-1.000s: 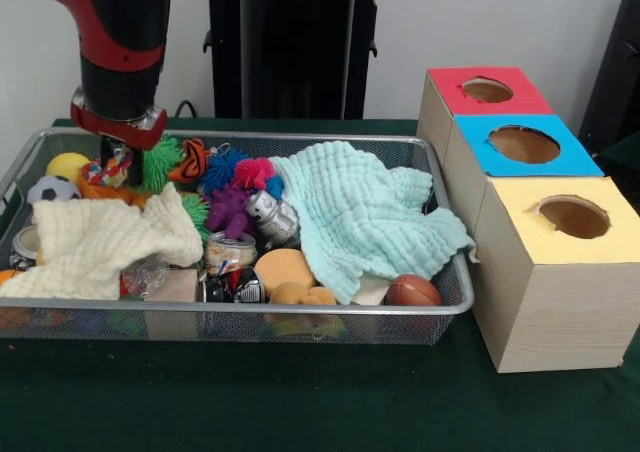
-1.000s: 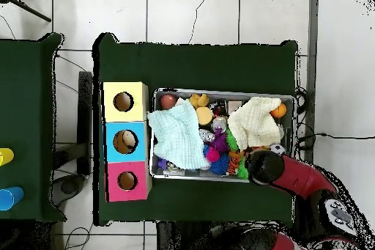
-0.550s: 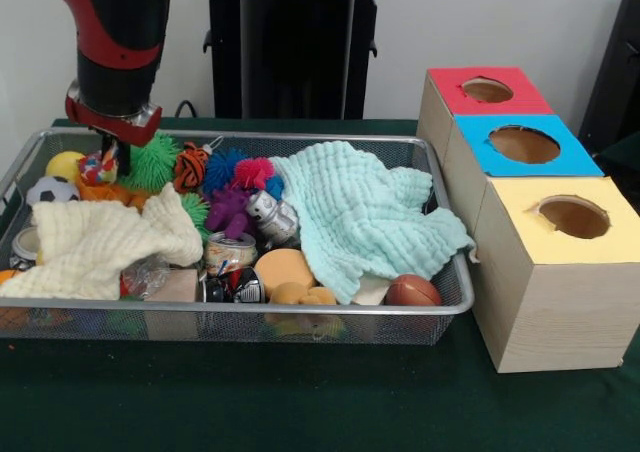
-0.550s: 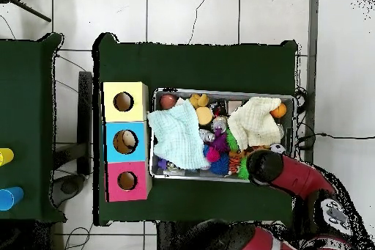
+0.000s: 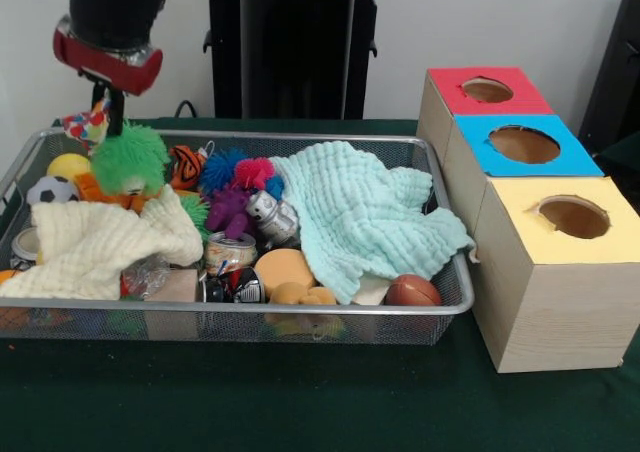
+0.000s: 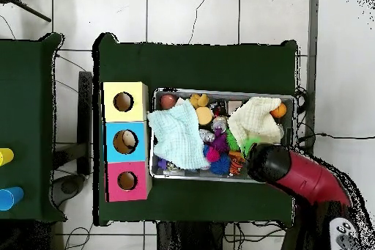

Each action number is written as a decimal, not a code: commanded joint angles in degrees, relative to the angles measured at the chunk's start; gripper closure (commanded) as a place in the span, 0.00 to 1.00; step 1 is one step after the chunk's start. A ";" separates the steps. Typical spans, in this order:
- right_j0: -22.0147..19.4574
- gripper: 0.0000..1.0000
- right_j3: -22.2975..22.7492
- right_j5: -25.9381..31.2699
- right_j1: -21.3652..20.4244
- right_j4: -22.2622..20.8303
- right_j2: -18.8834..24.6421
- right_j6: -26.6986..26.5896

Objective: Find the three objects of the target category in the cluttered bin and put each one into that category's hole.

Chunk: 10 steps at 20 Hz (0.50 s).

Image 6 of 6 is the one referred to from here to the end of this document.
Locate blue spiky ball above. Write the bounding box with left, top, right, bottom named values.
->
left=209, top=152, right=231, bottom=176

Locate black floor cable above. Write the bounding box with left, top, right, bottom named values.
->
left=295, top=131, right=375, bottom=143

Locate shallow wire mesh bin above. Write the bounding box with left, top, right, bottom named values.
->
left=149, top=87, right=297, bottom=183

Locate orange tiger plush toy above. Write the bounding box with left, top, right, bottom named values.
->
left=228, top=150, right=246, bottom=176

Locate dark green table cloth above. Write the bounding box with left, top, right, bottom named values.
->
left=0, top=32, right=67, bottom=223
left=92, top=32, right=300, bottom=227

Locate yellow cylinder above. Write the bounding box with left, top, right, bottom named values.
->
left=0, top=147, right=15, bottom=167

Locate mint green waffle cloth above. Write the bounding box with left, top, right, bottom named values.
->
left=146, top=100, right=211, bottom=171

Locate cream waffle cloth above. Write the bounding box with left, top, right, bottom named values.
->
left=227, top=96, right=284, bottom=148

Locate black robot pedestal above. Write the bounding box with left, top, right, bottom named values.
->
left=156, top=221, right=226, bottom=250

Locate wooden box with three holes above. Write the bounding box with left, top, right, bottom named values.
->
left=100, top=81, right=153, bottom=203

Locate black upright panel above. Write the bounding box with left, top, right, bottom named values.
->
left=77, top=70, right=94, bottom=177

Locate orange ball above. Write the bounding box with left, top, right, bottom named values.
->
left=270, top=102, right=287, bottom=120

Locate brown toy football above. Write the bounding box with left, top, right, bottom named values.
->
left=159, top=93, right=178, bottom=111

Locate black tripod leg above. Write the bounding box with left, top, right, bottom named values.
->
left=0, top=0, right=53, bottom=23

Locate purple spiky toy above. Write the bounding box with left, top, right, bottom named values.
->
left=210, top=128, right=230, bottom=153

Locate blue cylinder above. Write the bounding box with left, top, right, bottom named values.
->
left=0, top=185, right=25, bottom=212

